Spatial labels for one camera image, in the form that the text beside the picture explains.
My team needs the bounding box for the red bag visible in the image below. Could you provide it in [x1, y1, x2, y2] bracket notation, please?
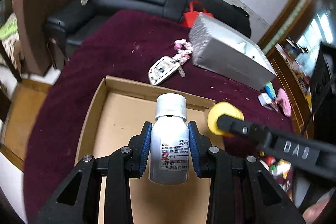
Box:
[182, 0, 214, 28]

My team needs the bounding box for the dark red table cloth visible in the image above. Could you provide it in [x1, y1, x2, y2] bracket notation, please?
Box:
[23, 10, 293, 223]

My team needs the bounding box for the wooden brick pattern cabinet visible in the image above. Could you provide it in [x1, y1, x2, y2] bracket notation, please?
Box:
[267, 46, 314, 139]

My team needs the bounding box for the white charger plug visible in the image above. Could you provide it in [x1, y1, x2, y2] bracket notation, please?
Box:
[257, 93, 273, 109]

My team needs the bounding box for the pink cloth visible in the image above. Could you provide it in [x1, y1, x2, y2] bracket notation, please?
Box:
[276, 88, 291, 117]

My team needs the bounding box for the white car key fob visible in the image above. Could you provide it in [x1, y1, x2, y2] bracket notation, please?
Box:
[148, 56, 181, 85]

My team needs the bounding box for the pink bead keychain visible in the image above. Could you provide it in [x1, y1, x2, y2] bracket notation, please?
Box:
[172, 39, 194, 78]

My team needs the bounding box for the white pill bottle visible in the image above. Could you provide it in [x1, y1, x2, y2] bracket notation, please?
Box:
[149, 93, 190, 185]

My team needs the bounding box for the black leather sofa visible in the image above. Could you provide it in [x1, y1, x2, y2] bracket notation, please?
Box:
[44, 0, 251, 58]

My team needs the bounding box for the brown wooden chair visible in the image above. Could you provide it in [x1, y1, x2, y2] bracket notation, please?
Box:
[13, 0, 73, 76]

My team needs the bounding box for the yellow tape roll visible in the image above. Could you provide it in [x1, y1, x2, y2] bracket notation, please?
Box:
[207, 102, 244, 138]

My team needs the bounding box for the silver rectangular gift box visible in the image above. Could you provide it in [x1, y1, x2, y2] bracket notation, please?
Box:
[189, 13, 277, 90]

